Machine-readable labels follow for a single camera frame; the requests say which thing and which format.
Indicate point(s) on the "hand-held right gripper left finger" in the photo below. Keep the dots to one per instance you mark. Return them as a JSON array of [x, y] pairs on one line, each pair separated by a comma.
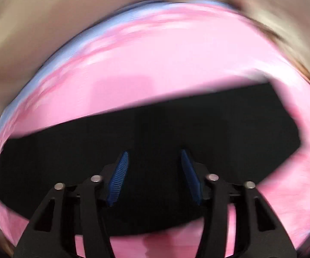
[[118, 177]]

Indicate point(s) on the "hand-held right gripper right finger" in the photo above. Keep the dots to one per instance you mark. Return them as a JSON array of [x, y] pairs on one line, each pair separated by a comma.
[[191, 177]]

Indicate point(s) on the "black pants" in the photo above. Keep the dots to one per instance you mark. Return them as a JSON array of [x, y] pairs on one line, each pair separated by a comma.
[[157, 123]]

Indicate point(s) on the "pink printed blanket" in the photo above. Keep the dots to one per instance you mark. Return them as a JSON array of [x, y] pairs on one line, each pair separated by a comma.
[[157, 59]]

